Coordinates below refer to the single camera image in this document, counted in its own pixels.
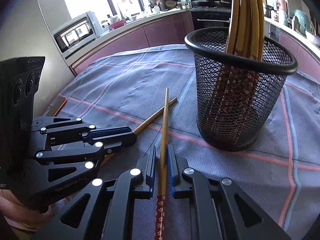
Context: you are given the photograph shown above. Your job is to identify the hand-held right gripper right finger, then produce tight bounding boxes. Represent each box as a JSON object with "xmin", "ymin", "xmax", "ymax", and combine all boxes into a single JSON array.
[{"xmin": 167, "ymin": 143, "xmax": 292, "ymax": 240}]

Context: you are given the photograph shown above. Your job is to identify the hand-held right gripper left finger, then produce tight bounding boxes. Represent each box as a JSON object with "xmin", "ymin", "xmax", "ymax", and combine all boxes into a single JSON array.
[{"xmin": 32, "ymin": 145, "xmax": 157, "ymax": 240}]

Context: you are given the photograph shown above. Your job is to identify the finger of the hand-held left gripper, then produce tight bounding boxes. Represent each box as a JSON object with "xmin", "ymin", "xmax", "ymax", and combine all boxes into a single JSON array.
[
  {"xmin": 32, "ymin": 116, "xmax": 133, "ymax": 143},
  {"xmin": 15, "ymin": 132, "xmax": 137, "ymax": 207}
]

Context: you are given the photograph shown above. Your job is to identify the single bamboo chopstick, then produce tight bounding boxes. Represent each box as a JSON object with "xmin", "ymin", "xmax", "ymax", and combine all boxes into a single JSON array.
[
  {"xmin": 104, "ymin": 97, "xmax": 178, "ymax": 161},
  {"xmin": 154, "ymin": 87, "xmax": 169, "ymax": 240}
]

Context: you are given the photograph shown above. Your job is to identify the black mesh holder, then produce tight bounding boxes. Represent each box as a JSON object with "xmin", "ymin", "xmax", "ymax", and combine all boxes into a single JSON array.
[{"xmin": 184, "ymin": 27, "xmax": 299, "ymax": 152}]

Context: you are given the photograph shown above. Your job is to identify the bunch of patterned chopsticks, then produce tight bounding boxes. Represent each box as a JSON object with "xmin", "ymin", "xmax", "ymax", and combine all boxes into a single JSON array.
[{"xmin": 212, "ymin": 0, "xmax": 266, "ymax": 140}]

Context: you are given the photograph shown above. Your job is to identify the person's left hand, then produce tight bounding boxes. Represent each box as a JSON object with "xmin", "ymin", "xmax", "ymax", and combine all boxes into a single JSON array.
[{"xmin": 0, "ymin": 189, "xmax": 66, "ymax": 232}]

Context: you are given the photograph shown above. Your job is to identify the plaid grey tablecloth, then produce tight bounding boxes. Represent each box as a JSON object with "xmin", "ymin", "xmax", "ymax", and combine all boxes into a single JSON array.
[{"xmin": 46, "ymin": 44, "xmax": 320, "ymax": 240}]

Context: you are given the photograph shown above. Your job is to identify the silver microwave oven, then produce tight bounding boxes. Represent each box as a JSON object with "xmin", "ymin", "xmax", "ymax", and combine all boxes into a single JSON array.
[{"xmin": 51, "ymin": 11, "xmax": 99, "ymax": 61}]

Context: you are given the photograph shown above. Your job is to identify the pink base cabinets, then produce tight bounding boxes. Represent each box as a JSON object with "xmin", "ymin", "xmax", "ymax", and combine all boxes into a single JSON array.
[{"xmin": 72, "ymin": 11, "xmax": 194, "ymax": 74}]

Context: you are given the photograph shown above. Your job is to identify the red basin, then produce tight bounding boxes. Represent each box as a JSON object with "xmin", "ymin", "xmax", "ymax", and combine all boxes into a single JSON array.
[{"xmin": 108, "ymin": 20, "xmax": 126, "ymax": 29}]

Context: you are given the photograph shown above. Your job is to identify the kitchen faucet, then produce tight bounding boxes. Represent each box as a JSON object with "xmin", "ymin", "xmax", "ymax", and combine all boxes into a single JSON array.
[{"xmin": 117, "ymin": 0, "xmax": 133, "ymax": 18}]

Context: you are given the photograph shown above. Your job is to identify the built-in black oven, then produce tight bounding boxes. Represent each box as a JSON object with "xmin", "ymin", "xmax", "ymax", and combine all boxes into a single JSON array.
[{"xmin": 191, "ymin": 9, "xmax": 232, "ymax": 32}]

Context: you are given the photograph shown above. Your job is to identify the pink peninsula cabinets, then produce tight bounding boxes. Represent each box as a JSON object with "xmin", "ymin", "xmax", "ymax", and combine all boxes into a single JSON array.
[{"xmin": 264, "ymin": 20, "xmax": 320, "ymax": 68}]

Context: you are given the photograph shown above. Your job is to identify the mint green appliance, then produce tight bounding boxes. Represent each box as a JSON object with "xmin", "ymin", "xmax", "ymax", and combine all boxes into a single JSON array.
[{"xmin": 293, "ymin": 9, "xmax": 313, "ymax": 35}]

